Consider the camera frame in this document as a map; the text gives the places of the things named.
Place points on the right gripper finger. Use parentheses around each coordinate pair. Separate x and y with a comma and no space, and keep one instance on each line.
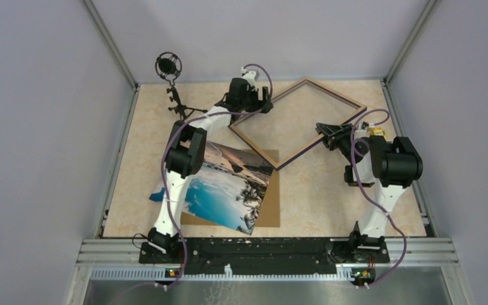
(327,130)
(331,142)

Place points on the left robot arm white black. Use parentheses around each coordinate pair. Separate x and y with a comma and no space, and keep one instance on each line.
(185,151)

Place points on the beach landscape photo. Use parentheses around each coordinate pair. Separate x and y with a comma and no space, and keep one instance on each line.
(231,193)

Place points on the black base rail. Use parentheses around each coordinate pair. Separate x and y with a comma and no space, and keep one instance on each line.
(263,256)

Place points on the wooden picture frame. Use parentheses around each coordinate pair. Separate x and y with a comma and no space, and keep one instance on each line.
(288,130)

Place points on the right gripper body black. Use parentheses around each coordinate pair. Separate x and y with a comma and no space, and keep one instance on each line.
(345,137)

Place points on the white cable duct strip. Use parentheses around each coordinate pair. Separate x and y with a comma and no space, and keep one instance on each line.
(162,274)

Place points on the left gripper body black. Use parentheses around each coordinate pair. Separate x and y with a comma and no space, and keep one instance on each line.
(250,101)

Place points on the small yellow toy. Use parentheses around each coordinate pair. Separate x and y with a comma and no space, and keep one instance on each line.
(377,131)

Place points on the black microphone on tripod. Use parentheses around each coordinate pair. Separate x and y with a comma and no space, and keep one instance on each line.
(168,67)

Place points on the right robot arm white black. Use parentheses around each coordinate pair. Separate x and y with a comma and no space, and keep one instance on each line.
(389,168)

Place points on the brown cardboard backing board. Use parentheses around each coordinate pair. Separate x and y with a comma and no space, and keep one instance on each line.
(271,210)

